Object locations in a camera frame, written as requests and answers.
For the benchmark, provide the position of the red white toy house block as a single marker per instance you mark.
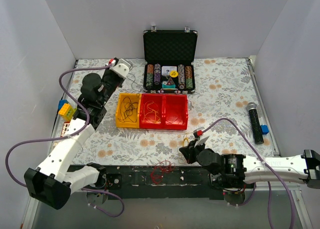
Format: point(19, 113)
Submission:
point(65, 128)

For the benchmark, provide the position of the black handheld microphone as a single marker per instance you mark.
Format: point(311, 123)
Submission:
point(255, 123)

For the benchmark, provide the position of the black poker chip case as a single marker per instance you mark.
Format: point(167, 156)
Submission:
point(169, 57)

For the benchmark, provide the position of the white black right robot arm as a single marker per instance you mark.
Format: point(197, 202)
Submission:
point(236, 170)

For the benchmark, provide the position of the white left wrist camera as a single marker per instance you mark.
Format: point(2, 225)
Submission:
point(120, 66)

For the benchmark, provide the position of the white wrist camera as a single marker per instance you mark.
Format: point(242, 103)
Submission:
point(200, 137)
point(120, 66)

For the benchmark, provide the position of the aluminium frame rail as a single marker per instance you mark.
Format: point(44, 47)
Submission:
point(275, 186)

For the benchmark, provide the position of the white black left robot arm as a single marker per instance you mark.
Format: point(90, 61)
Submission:
point(50, 182)

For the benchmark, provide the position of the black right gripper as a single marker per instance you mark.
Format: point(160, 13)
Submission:
point(191, 151)

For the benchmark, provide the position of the blue toy brick left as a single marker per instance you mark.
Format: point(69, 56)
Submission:
point(61, 103)

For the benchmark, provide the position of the blue toy brick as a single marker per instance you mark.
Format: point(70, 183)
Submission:
point(61, 103)
point(264, 129)

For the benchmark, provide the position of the yellow plastic bin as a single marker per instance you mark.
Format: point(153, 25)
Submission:
point(128, 110)

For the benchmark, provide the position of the floral table mat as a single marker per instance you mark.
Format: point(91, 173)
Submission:
point(223, 88)

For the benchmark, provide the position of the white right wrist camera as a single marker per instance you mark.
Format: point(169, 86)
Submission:
point(200, 137)

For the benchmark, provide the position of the red plastic bin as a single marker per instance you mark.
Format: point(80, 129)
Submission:
point(175, 112)
point(151, 111)

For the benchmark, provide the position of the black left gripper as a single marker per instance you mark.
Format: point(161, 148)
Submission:
point(116, 77)

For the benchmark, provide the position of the blue toy brick right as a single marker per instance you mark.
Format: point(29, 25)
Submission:
point(264, 129)

